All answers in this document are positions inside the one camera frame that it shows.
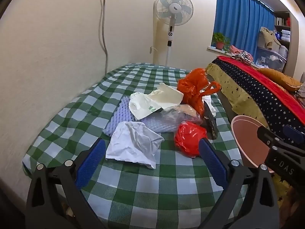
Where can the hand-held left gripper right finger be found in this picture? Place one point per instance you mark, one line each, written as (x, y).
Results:
(212, 162)

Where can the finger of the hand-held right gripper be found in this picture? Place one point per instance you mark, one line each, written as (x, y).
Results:
(266, 134)
(292, 130)

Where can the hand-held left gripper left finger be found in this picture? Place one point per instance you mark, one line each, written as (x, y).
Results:
(91, 162)

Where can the pink plastic bin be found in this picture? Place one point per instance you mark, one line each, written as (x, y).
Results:
(247, 143)

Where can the small orange plastic bag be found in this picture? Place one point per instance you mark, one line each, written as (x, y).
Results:
(189, 139)

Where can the black bag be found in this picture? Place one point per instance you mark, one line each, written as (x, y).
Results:
(209, 124)

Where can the white paper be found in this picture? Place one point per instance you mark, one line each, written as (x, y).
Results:
(133, 145)

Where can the pale purple foam net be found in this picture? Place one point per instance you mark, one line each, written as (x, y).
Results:
(121, 114)

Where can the clear bag with tan contents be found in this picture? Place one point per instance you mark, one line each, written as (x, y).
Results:
(183, 112)

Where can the white paper bag green print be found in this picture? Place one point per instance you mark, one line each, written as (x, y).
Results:
(143, 105)

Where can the large orange plastic bag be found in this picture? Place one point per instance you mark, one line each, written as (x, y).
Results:
(193, 85)

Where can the bed with starry navy sheet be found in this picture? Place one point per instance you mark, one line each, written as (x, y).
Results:
(250, 93)

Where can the red blanket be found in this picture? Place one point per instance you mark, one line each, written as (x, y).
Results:
(262, 81)

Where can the orange pillow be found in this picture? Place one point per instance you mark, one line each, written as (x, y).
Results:
(278, 77)

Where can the green checked tablecloth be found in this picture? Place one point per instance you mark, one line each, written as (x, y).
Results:
(147, 195)

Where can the clear plastic storage box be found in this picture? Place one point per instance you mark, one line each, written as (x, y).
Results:
(269, 58)

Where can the grey plastic storage box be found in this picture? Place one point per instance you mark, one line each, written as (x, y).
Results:
(283, 51)

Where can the black and white striped cloth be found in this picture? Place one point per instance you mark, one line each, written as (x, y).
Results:
(243, 56)

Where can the pink cloth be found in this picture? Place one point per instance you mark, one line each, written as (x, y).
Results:
(234, 49)

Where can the beige jacket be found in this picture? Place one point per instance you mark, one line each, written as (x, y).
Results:
(266, 38)

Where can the stack of white boxes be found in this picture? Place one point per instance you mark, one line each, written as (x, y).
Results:
(286, 34)

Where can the blue patterned box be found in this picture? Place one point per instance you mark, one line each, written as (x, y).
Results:
(277, 35)

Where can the white window sill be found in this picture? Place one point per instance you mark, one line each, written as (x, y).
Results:
(214, 49)

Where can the potted green plant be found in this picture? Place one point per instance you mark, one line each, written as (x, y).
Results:
(219, 44)

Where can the red book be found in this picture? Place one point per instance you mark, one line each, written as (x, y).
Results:
(288, 22)

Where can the row of books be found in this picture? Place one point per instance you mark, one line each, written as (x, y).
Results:
(280, 21)

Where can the wooden bookshelf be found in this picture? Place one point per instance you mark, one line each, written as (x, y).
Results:
(282, 14)

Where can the blue curtain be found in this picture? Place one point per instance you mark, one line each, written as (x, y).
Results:
(238, 16)

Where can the white standing fan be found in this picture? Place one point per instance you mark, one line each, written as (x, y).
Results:
(172, 7)

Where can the white wall socket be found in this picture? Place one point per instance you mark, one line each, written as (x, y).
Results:
(151, 50)

